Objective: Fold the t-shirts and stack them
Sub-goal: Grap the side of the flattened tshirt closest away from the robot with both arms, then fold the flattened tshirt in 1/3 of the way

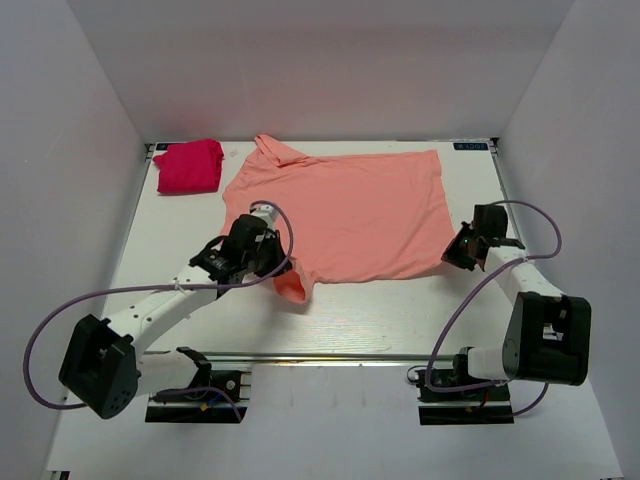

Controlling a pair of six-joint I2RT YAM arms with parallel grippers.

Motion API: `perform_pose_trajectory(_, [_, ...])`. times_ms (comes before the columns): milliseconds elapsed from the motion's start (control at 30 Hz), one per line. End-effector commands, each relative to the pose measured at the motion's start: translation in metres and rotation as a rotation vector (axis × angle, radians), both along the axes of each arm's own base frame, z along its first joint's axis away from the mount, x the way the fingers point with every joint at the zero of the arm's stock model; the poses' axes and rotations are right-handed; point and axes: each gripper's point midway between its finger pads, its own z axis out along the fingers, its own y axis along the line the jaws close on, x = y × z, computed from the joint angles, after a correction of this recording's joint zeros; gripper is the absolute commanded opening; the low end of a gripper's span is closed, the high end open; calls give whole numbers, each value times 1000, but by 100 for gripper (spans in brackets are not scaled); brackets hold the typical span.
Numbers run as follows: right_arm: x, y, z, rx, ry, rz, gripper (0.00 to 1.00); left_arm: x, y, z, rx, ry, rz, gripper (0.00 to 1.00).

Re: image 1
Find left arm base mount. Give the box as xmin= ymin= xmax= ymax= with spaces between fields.
xmin=145 ymin=370 xmax=252 ymax=424

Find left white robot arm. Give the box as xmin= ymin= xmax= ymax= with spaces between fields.
xmin=59 ymin=203 xmax=293 ymax=419

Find salmon pink t shirt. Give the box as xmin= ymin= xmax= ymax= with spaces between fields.
xmin=222 ymin=135 xmax=455 ymax=304

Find folded magenta t shirt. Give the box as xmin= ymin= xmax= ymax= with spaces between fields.
xmin=153 ymin=139 xmax=224 ymax=196

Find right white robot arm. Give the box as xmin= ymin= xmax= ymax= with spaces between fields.
xmin=441 ymin=201 xmax=592 ymax=399

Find blue table label sticker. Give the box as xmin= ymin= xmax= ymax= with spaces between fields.
xmin=453 ymin=142 xmax=489 ymax=151

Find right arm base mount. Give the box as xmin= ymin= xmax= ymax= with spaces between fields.
xmin=406 ymin=365 xmax=514 ymax=426

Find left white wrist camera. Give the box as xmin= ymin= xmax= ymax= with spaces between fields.
xmin=250 ymin=202 xmax=279 ymax=230

